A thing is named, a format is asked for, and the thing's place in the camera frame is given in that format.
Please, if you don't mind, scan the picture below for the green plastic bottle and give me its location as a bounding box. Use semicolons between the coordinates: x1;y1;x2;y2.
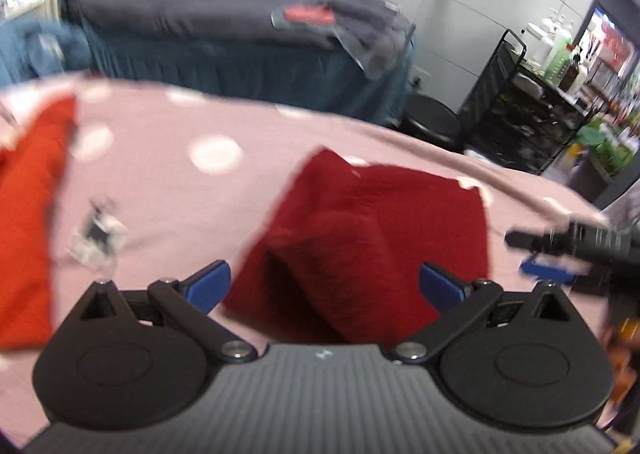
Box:
541;24;575;80

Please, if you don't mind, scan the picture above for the grey crumpled cloth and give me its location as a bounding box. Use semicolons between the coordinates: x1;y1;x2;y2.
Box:
271;0;417;81

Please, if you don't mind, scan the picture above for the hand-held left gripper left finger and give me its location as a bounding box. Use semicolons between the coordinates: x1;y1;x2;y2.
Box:
77;260;257;363

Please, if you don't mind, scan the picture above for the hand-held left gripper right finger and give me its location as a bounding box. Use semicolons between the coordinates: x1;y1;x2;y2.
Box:
391;261;576;364

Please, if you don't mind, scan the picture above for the black round stool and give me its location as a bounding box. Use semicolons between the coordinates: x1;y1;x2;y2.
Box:
399;93;465;154

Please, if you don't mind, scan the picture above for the black metal trolley rack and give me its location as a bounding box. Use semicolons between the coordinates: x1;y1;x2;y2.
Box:
457;28;603;176

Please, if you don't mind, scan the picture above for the grey plant pot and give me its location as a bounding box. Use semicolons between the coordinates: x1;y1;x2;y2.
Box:
566;148;618;205

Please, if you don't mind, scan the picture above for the pink printed bedsheet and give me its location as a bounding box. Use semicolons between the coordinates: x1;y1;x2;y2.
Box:
0;74;616;450

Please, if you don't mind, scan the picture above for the small clear plastic clip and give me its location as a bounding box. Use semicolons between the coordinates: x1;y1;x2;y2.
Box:
67;199;128;265

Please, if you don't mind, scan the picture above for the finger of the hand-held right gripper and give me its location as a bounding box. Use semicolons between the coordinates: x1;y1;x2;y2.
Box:
504;220;640;266
519;257;640;296

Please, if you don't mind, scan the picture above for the green leafy potted plant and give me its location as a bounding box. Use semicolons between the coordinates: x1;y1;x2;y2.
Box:
574;124;640;177

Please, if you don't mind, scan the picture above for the orange red garment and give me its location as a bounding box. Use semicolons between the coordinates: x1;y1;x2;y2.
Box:
0;95;80;351

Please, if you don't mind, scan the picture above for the dark red knit sweater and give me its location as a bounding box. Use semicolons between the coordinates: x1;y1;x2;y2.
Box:
221;147;492;346

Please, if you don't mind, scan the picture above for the bed with grey cover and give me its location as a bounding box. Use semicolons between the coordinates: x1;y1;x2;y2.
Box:
60;0;418;125

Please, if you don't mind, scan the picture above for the flat red pouch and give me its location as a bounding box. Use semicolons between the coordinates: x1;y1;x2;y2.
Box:
282;5;337;26

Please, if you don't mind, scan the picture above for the teal fluffy towel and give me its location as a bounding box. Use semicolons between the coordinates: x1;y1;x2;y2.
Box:
0;17;93;88

